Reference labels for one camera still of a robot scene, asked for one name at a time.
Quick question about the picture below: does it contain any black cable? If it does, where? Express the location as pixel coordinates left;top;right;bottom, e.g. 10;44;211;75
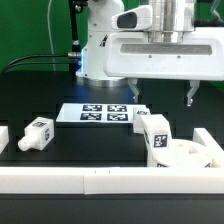
0;51;82;75
0;60;82;76

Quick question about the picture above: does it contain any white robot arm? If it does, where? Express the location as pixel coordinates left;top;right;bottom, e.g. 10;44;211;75
78;0;224;103

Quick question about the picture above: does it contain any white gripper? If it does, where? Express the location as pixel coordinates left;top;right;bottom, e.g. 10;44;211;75
103;4;224;107

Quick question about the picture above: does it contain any white left fence bar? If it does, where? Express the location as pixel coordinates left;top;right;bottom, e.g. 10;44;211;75
0;126;9;154

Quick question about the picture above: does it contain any white front fence bar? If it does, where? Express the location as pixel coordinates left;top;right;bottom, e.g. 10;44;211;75
0;167;224;195

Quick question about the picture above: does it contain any white thin cable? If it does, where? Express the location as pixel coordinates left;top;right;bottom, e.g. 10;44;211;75
46;0;57;72

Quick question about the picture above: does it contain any white marker sheet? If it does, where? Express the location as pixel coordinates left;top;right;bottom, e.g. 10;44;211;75
55;102;148;124

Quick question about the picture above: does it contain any black cable upper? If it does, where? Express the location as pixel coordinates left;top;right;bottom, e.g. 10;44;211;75
0;51;82;75

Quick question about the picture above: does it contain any black cable lower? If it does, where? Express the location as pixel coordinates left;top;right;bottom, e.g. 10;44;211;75
0;60;82;76

